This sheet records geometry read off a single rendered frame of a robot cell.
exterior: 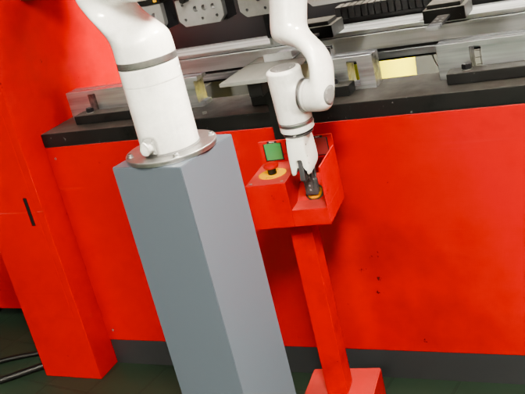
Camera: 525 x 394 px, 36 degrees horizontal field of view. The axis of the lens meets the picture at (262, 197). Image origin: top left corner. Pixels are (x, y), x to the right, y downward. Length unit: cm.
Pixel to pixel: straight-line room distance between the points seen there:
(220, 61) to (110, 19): 116
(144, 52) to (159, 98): 9
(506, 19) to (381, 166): 56
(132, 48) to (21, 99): 115
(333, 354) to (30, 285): 115
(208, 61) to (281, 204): 88
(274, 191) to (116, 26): 63
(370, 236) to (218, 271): 76
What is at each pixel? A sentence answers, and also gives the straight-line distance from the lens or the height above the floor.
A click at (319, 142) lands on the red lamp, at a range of 209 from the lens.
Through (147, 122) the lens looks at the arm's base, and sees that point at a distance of 161.
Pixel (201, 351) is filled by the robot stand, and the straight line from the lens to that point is 178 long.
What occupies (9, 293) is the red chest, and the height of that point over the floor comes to 13.
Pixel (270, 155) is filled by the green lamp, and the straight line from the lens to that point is 214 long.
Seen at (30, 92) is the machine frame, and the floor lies 101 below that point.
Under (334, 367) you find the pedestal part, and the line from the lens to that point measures 229.
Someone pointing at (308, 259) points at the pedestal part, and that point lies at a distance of 213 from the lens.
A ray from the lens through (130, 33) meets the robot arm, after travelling 159.
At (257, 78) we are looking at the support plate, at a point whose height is 100.
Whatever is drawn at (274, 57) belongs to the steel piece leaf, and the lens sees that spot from 229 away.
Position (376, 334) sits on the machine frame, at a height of 15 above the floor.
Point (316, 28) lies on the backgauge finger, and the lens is 253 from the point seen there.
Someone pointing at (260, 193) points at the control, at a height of 76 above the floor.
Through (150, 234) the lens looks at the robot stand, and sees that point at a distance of 169.
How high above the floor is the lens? 146
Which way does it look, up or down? 21 degrees down
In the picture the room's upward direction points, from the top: 14 degrees counter-clockwise
